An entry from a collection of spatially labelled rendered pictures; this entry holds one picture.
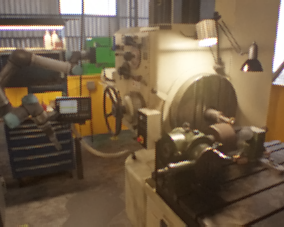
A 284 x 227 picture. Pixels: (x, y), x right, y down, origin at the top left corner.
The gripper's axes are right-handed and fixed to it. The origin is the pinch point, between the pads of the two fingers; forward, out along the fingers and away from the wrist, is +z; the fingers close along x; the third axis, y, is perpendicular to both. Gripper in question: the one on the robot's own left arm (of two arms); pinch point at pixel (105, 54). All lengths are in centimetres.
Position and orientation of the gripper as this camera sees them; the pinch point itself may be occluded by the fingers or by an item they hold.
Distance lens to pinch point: 208.1
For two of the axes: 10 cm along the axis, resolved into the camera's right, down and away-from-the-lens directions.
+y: -4.3, -2.5, 8.7
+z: 9.0, -1.2, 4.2
